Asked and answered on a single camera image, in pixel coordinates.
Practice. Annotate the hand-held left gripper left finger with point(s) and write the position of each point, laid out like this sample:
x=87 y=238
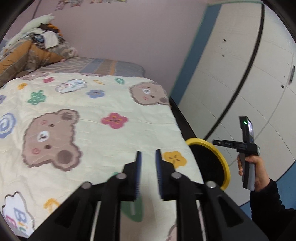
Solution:
x=139 y=171

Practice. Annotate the pile of clothes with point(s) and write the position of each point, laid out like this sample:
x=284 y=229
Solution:
x=49 y=39

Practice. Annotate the striped bed sheet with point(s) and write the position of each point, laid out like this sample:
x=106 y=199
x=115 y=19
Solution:
x=104 y=66

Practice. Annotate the person's right hand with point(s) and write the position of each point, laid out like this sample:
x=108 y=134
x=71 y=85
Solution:
x=259 y=171

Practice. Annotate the orange patterned quilt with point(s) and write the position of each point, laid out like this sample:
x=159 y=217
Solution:
x=18 y=58

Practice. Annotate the white goose plush toy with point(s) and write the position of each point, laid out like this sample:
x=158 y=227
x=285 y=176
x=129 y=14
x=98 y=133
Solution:
x=30 y=24

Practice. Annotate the yellow rimmed trash bin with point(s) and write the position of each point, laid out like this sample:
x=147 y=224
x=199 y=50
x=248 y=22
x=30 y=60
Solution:
x=226 y=169

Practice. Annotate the cluster of wall posters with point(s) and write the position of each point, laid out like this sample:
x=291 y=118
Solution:
x=92 y=2

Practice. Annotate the bear printed blanket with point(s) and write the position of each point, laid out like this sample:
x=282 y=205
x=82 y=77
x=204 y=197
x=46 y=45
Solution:
x=92 y=139

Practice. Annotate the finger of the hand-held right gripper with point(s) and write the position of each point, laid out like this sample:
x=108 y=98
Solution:
x=217 y=142

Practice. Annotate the pink white plush toy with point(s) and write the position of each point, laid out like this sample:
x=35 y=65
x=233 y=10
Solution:
x=70 y=52

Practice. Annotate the person's right forearm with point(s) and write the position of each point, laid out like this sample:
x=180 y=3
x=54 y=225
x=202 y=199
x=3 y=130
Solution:
x=272 y=213

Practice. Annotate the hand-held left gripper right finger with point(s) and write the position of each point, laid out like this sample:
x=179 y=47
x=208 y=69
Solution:
x=158 y=171

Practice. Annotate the white sliding wardrobe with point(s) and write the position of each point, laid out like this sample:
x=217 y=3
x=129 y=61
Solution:
x=231 y=69

